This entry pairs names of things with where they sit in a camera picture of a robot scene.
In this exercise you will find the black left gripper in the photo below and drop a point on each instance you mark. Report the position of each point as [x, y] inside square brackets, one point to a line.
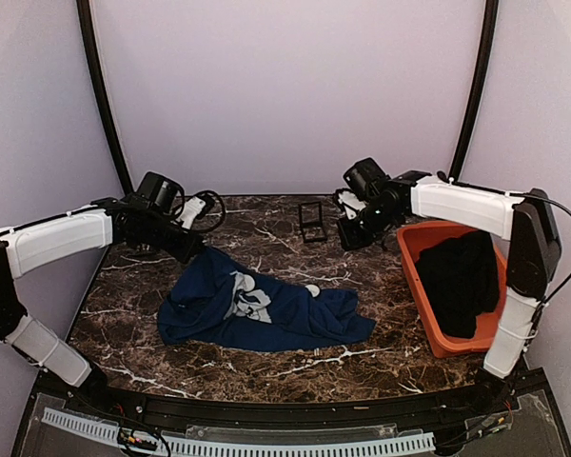
[189, 247]

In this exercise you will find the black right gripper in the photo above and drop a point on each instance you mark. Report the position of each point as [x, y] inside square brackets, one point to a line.
[350, 239]

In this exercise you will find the black brooch box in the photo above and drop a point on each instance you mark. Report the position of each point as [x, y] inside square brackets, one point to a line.
[311, 222]

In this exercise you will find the blue printed t-shirt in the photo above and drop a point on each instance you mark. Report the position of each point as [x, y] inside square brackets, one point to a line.
[207, 304]

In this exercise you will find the round gold white brooch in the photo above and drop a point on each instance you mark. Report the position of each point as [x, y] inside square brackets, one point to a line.
[313, 290]

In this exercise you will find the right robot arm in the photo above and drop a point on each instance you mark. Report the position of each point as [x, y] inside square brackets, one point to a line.
[373, 202]

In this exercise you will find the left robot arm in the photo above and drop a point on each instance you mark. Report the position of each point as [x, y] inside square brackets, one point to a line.
[149, 216]

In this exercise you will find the orange plastic basket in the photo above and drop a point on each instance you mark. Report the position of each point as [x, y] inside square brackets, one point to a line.
[412, 240]

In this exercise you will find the black garment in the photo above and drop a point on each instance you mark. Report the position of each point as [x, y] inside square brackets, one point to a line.
[461, 281]

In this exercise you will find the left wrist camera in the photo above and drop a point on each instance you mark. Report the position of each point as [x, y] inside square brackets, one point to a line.
[197, 207]

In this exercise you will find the black front rail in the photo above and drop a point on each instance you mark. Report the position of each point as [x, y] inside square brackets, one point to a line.
[436, 411]

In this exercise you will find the white slotted cable duct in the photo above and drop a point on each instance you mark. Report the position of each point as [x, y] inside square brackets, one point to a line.
[205, 441]

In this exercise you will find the right black frame post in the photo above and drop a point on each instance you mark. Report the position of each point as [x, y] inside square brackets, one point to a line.
[489, 22]

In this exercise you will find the black frame post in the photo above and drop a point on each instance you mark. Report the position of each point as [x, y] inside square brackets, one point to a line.
[489, 22]
[100, 92]

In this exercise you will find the left black frame post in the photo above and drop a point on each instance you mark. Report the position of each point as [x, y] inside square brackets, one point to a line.
[100, 92]

